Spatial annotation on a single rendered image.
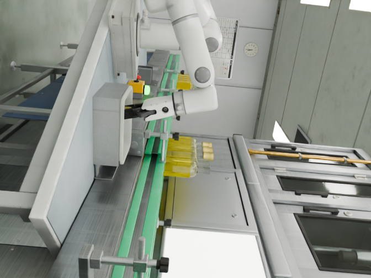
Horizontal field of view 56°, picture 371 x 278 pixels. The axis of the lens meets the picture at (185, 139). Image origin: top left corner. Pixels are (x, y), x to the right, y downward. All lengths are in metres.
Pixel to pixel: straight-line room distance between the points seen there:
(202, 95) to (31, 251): 0.72
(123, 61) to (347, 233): 1.08
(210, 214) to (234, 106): 6.29
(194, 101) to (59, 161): 0.44
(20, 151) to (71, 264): 0.81
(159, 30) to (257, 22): 6.03
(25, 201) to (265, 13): 6.74
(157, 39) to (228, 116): 6.38
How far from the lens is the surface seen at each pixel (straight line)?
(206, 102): 1.06
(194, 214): 1.33
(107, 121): 1.06
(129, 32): 1.21
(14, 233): 1.32
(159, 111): 1.06
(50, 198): 0.81
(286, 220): 1.49
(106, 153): 1.10
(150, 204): 1.07
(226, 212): 1.38
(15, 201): 0.87
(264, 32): 7.33
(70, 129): 0.91
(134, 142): 1.27
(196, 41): 1.02
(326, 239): 1.46
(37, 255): 1.22
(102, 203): 1.04
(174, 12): 1.08
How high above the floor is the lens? 1.00
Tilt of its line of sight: 1 degrees up
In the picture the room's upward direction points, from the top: 95 degrees clockwise
